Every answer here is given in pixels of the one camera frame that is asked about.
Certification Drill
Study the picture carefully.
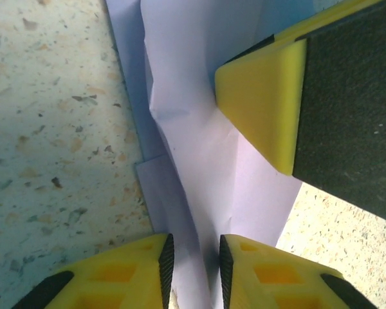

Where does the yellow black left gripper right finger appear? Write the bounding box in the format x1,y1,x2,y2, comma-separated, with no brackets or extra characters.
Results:
219,234,379,309

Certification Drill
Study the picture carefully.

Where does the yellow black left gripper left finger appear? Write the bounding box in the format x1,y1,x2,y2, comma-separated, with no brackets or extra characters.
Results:
15,233,175,309

